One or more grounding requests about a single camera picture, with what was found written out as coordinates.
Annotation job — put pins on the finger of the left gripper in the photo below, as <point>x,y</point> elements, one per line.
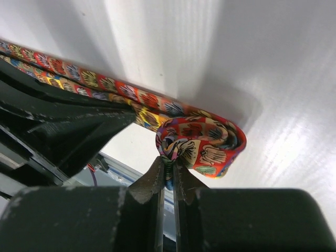
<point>48,135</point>

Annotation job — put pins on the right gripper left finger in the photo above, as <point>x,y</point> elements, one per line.
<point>83,218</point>

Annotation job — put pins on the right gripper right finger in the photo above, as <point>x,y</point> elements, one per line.
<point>246,219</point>

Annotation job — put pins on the colourful patterned tie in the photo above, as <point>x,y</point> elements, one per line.
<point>203,141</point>

